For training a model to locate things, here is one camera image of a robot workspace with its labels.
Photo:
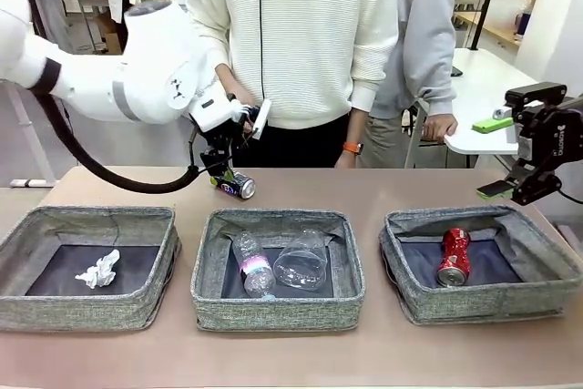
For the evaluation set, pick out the person in grey hoodie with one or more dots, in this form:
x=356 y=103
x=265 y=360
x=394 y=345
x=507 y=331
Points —
x=423 y=33

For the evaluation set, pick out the black soda can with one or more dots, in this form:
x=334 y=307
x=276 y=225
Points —
x=237 y=185

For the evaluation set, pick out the grey hoodie person's hand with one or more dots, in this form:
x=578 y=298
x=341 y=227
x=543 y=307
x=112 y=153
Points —
x=439 y=125

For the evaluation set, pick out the grey fabric basket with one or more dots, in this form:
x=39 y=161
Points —
x=473 y=304
x=68 y=311
x=273 y=314

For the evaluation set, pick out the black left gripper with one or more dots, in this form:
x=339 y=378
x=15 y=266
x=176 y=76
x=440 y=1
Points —
x=223 y=147

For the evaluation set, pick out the person's right hand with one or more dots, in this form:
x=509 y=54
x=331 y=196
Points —
x=246 y=109

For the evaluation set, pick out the clear bottle with pink label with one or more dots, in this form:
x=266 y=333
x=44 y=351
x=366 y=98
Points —
x=252 y=266

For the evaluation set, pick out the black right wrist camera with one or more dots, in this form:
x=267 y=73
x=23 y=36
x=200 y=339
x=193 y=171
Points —
x=535 y=94

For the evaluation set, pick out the person's left forearm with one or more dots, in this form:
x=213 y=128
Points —
x=357 y=127

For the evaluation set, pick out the crushed red soda can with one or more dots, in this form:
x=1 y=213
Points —
x=454 y=257

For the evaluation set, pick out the black pole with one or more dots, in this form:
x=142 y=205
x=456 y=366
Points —
x=485 y=2

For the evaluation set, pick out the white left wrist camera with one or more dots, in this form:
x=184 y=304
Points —
x=262 y=118

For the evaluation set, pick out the person's left hand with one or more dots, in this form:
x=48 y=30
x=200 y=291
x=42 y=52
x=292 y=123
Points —
x=346 y=161

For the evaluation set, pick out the black phone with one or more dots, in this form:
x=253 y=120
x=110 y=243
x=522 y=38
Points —
x=456 y=71

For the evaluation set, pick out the cardboard box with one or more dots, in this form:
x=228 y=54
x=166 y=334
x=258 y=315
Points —
x=109 y=36

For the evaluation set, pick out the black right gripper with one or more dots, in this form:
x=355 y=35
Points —
x=551 y=134

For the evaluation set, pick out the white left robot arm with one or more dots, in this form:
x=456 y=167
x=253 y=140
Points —
x=114 y=74

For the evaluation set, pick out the person's right forearm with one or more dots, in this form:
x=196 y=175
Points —
x=225 y=77

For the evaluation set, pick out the clear crushed plastic cup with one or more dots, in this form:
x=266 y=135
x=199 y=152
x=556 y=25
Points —
x=303 y=261

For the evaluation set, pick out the white tissue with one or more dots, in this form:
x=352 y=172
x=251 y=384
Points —
x=100 y=270

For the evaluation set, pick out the person in white sweater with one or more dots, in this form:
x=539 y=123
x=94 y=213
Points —
x=309 y=43

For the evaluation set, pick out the white table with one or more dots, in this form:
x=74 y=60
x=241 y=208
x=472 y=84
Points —
x=487 y=97

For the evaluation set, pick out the dark blue bottle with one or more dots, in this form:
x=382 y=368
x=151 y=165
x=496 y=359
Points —
x=523 y=22

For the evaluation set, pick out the orange wrist watch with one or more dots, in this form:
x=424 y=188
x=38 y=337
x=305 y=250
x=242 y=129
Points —
x=353 y=148

